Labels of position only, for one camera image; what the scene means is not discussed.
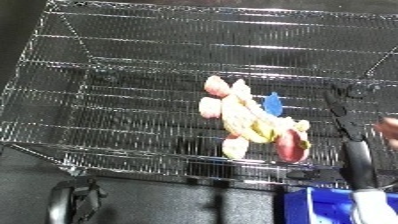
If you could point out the person's hand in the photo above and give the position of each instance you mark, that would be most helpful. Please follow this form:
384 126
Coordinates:
390 130

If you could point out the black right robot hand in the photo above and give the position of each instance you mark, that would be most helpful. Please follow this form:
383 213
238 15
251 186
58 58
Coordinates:
355 156

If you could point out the pink yellow plush toy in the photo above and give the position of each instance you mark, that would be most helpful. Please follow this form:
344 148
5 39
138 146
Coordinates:
246 121

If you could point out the pale right robot arm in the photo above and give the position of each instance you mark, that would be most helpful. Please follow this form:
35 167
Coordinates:
373 208

